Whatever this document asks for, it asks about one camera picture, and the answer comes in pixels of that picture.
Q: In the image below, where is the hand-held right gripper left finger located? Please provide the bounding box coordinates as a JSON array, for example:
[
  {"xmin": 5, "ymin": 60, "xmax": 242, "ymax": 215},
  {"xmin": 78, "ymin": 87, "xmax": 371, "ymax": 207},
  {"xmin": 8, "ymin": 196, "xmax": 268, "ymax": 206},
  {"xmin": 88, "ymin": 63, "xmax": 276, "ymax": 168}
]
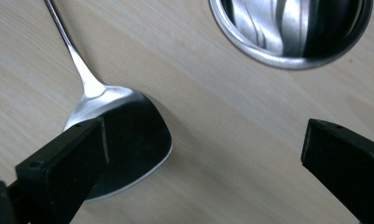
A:
[{"xmin": 7, "ymin": 116, "xmax": 110, "ymax": 224}]

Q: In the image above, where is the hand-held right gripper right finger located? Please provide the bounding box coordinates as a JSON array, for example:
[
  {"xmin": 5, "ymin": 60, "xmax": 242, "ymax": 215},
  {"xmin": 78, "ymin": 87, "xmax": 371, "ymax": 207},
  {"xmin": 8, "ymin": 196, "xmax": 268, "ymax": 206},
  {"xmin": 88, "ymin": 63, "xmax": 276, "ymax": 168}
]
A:
[{"xmin": 300, "ymin": 118, "xmax": 374, "ymax": 224}]

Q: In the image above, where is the silver metal ladle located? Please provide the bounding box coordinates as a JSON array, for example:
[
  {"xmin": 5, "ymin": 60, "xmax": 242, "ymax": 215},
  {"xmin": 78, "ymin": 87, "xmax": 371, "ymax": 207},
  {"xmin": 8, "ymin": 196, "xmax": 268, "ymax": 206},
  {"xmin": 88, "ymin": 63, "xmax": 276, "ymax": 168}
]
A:
[{"xmin": 43, "ymin": 0, "xmax": 173, "ymax": 201}]

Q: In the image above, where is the stainless steel bowl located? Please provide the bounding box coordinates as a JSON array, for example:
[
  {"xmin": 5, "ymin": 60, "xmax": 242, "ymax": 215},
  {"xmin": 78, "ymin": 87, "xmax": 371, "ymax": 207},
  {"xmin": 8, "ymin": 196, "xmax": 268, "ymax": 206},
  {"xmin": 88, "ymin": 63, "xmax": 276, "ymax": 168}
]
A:
[{"xmin": 208, "ymin": 0, "xmax": 374, "ymax": 71}]

